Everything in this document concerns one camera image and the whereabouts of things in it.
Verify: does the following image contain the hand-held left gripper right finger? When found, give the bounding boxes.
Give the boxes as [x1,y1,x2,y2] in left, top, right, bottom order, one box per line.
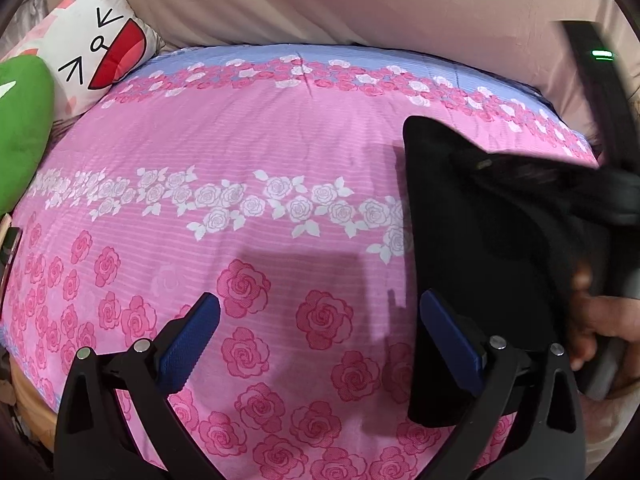
[420,287,587,480]

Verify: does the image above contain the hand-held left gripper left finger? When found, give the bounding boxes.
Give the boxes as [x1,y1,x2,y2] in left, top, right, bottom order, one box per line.
[54,292,222,480]

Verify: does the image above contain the black pants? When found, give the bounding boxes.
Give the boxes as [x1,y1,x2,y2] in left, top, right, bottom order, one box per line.
[402,116,617,429]

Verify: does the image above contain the person's right hand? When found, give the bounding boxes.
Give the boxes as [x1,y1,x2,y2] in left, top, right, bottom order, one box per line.
[567,264,640,372]

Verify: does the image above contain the pink rose print bedsheet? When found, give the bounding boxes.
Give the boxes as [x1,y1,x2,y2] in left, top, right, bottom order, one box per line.
[0,42,602,480]

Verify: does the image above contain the beige padded headboard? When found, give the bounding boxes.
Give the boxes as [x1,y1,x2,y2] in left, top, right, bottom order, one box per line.
[107,0,640,137]

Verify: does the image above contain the green plush toy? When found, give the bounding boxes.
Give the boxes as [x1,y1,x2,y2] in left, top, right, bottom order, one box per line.
[0,55,55,217]

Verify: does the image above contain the white cartoon face pillow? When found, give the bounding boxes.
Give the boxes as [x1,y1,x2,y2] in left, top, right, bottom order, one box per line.
[10,0,167,122]

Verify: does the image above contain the wooden bed frame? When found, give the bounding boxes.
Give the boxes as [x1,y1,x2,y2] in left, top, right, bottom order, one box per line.
[9,357,63,457]

